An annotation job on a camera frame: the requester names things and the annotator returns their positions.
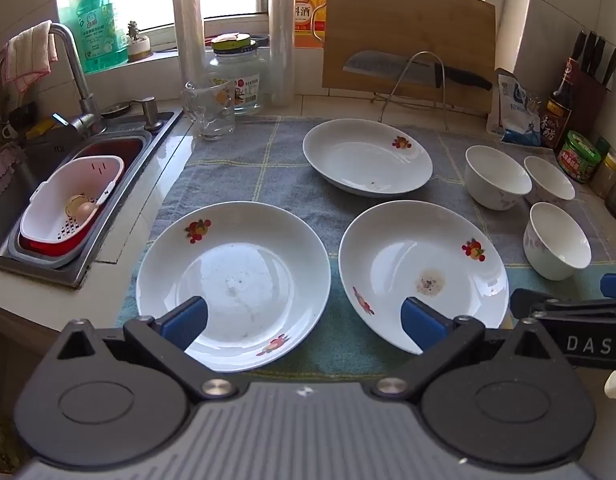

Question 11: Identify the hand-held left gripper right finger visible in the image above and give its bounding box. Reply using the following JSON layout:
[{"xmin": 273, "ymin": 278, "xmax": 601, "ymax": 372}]
[{"xmin": 374, "ymin": 296, "xmax": 559, "ymax": 403}]

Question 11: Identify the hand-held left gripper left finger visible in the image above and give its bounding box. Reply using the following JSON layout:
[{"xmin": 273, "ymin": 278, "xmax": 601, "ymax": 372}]
[{"xmin": 53, "ymin": 296, "xmax": 239, "ymax": 404}]

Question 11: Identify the white fruit print plate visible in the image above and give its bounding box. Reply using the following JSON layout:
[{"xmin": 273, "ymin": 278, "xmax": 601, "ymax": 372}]
[
  {"xmin": 302, "ymin": 118, "xmax": 434, "ymax": 198},
  {"xmin": 338, "ymin": 200, "xmax": 510, "ymax": 356},
  {"xmin": 136, "ymin": 201, "xmax": 332, "ymax": 373}
]

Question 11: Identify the white floral bowl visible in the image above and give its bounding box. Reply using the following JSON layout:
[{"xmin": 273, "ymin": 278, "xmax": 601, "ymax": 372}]
[
  {"xmin": 464, "ymin": 145, "xmax": 533, "ymax": 211},
  {"xmin": 524, "ymin": 156, "xmax": 576, "ymax": 206},
  {"xmin": 523, "ymin": 202, "xmax": 592, "ymax": 281}
]

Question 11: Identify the yellow lid spice jar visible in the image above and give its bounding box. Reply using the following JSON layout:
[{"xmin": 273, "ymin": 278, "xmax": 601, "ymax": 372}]
[{"xmin": 589, "ymin": 150, "xmax": 616, "ymax": 199}]

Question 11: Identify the green lid sauce jar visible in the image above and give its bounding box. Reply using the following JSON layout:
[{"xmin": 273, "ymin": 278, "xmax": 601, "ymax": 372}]
[{"xmin": 558, "ymin": 130, "xmax": 602, "ymax": 184}]

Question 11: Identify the steel sink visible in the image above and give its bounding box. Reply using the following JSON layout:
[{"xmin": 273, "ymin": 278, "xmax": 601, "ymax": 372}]
[{"xmin": 0, "ymin": 105, "xmax": 185, "ymax": 289}]

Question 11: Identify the eggshell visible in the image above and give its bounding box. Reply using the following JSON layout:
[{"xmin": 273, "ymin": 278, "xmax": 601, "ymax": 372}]
[{"xmin": 64, "ymin": 194, "xmax": 98, "ymax": 221}]

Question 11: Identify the white colander basket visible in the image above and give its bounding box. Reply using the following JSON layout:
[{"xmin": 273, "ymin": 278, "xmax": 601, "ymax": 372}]
[{"xmin": 19, "ymin": 155, "xmax": 125, "ymax": 256}]

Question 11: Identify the dark vinegar bottle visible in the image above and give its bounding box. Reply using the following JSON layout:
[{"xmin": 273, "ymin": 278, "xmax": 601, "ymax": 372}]
[{"xmin": 542, "ymin": 57, "xmax": 582, "ymax": 150}]

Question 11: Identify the red grey basin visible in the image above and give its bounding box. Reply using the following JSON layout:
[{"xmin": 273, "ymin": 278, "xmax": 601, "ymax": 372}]
[{"xmin": 8, "ymin": 130, "xmax": 154, "ymax": 269}]

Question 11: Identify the grey blue checked cloth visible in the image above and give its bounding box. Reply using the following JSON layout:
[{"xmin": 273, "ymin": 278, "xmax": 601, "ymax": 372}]
[{"xmin": 117, "ymin": 115, "xmax": 616, "ymax": 376}]

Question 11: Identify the white blue pouch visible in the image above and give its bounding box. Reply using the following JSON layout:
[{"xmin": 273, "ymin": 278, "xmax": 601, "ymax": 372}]
[{"xmin": 488, "ymin": 69, "xmax": 545, "ymax": 147}]

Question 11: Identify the dark knife block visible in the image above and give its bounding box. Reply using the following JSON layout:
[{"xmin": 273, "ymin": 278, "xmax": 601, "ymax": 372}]
[{"xmin": 570, "ymin": 30, "xmax": 616, "ymax": 133}]

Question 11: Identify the clear glass mug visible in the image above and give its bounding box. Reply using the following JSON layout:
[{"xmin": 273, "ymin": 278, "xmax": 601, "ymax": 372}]
[{"xmin": 182, "ymin": 80, "xmax": 237, "ymax": 141}]

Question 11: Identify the steel soap dispenser pump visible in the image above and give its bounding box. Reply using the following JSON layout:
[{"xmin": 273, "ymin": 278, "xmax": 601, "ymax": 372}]
[{"xmin": 140, "ymin": 96, "xmax": 165, "ymax": 132}]

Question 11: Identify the steel drain lid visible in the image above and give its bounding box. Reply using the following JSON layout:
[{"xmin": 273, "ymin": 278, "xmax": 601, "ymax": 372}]
[{"xmin": 100, "ymin": 101, "xmax": 140, "ymax": 116}]

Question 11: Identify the yellow sponge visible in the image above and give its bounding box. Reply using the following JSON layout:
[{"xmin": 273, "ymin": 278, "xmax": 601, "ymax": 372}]
[{"xmin": 38, "ymin": 117, "xmax": 70, "ymax": 139}]

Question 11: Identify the purple rag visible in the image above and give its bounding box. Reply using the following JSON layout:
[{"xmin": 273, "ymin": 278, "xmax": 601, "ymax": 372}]
[{"xmin": 0, "ymin": 147, "xmax": 20, "ymax": 211}]

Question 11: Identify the large glass jar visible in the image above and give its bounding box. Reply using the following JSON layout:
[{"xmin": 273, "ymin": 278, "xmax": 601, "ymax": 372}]
[{"xmin": 206, "ymin": 42, "xmax": 268, "ymax": 116}]

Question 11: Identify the clear plastic wrap roll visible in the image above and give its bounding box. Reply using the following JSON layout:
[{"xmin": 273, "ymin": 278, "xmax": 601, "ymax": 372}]
[
  {"xmin": 268, "ymin": 0, "xmax": 297, "ymax": 108},
  {"xmin": 172, "ymin": 0, "xmax": 208, "ymax": 111}
]

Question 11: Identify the small potted plant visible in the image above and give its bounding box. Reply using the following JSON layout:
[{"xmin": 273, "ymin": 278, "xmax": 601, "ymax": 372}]
[{"xmin": 126, "ymin": 20, "xmax": 153, "ymax": 63}]

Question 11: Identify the steel faucet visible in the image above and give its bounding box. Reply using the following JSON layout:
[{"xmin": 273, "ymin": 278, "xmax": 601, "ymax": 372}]
[{"xmin": 0, "ymin": 22, "xmax": 107, "ymax": 137}]

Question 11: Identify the yellow-green round tin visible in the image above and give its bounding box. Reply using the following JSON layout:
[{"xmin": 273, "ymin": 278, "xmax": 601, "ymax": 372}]
[{"xmin": 211, "ymin": 32, "xmax": 252, "ymax": 52}]

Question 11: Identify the green dish soap bottle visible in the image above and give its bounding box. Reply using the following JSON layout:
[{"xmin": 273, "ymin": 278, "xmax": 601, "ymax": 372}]
[{"xmin": 76, "ymin": 0, "xmax": 129, "ymax": 74}]

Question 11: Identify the wooden cutting board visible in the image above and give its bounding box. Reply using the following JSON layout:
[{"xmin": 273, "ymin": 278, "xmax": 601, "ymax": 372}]
[{"xmin": 322, "ymin": 0, "xmax": 497, "ymax": 115}]

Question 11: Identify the white pink dishcloth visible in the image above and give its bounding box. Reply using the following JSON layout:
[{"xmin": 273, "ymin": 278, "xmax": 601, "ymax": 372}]
[{"xmin": 4, "ymin": 20, "xmax": 59, "ymax": 94}]

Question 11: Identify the black handled kitchen knife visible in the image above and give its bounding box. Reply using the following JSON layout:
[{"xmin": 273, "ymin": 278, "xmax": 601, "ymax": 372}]
[{"xmin": 342, "ymin": 50, "xmax": 494, "ymax": 92}]

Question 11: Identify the metal wire rack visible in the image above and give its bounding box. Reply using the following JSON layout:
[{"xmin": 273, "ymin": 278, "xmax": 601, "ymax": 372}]
[{"xmin": 372, "ymin": 51, "xmax": 455, "ymax": 133}]

